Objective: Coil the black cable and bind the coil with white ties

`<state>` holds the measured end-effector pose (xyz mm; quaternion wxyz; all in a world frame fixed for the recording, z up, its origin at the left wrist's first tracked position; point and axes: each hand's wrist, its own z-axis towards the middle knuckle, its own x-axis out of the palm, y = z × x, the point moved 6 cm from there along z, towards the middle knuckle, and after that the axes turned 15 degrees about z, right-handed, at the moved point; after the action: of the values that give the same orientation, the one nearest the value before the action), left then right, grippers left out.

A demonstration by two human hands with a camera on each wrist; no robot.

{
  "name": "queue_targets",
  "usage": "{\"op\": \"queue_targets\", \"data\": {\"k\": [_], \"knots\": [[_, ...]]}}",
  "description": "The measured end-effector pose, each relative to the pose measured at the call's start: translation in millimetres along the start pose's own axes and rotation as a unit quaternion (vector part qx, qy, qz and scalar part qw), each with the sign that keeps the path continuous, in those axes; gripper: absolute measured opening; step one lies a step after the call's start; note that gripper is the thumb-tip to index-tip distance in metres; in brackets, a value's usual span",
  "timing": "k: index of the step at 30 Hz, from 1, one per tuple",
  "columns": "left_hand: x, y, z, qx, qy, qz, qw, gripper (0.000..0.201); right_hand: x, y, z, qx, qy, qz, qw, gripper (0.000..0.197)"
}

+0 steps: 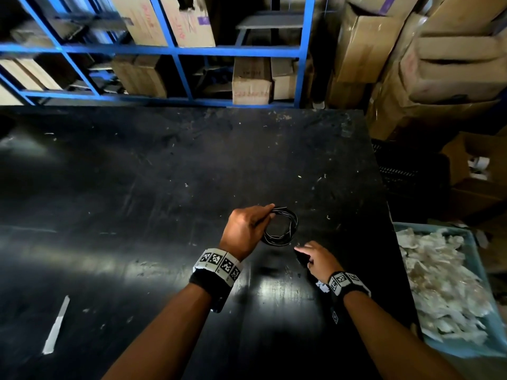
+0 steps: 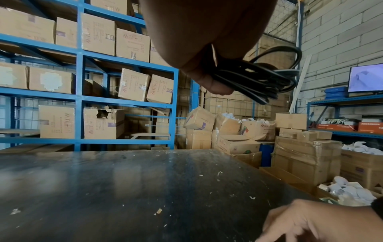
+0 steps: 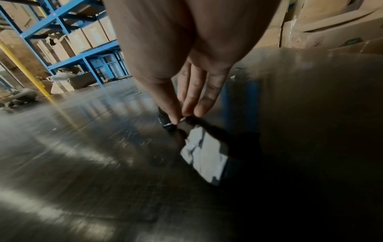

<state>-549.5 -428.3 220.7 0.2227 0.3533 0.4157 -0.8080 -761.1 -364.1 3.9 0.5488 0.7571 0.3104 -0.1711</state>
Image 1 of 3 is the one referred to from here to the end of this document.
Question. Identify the person's left hand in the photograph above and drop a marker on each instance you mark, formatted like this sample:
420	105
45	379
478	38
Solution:
239	233

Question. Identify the person's right hand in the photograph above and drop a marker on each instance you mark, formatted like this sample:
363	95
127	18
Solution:
323	263

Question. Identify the person's right fingers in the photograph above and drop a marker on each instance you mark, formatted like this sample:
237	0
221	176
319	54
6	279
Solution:
307	249

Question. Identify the person's left fingers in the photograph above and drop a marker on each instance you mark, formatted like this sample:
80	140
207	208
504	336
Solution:
264	212

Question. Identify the small black object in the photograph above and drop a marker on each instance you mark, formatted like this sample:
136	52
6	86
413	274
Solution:
303	258

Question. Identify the person's left forearm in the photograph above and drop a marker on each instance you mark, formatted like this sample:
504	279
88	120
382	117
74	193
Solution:
166	336

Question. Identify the person's right forearm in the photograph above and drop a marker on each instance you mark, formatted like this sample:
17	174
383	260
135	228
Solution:
390	340

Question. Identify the small white scrap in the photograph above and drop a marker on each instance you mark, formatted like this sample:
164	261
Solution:
323	286

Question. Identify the right marker wristband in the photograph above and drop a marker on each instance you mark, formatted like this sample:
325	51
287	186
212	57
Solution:
346	282

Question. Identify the marker wristband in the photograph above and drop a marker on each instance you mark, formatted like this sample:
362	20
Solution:
218	269
346	282

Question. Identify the left marker wristband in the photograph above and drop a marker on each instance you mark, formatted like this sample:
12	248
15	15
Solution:
218	269

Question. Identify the black plastic crate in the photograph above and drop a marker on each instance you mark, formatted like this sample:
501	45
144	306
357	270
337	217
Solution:
412	182

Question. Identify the cardboard box with red stamp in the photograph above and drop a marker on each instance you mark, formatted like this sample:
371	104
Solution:
251	85

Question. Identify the small plain cardboard box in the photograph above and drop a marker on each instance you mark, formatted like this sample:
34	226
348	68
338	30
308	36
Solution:
283	85

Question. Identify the pile of white plastic bags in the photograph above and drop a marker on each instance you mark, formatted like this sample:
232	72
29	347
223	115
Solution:
443	284

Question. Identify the blue plastic bin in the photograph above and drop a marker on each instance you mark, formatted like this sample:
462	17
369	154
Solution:
481	257

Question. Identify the open cardboard box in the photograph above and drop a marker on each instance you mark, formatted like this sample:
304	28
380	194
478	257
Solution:
459	158

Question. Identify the brown cardboard box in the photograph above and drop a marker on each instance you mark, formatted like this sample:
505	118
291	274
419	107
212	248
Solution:
140	77

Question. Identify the blue metal shelf rack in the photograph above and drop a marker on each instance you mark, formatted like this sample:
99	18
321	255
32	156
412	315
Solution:
174	50

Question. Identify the tall cardboard box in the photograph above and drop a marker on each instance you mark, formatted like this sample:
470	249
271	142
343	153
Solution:
366	47

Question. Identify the cardboard box with purple label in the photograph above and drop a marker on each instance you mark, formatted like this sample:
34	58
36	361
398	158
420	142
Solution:
190	23

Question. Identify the cardboard box with red writing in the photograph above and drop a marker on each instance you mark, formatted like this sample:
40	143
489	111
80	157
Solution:
138	19

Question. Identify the large crumpled cardboard box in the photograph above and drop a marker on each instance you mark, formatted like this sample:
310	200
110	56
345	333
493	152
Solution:
455	71

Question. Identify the white paper strip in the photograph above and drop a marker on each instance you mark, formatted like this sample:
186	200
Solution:
55	326

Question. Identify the cardboard box with purple tape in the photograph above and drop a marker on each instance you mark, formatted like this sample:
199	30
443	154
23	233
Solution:
380	3

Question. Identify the long flat cardboard box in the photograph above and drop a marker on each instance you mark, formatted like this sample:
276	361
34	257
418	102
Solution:
27	75

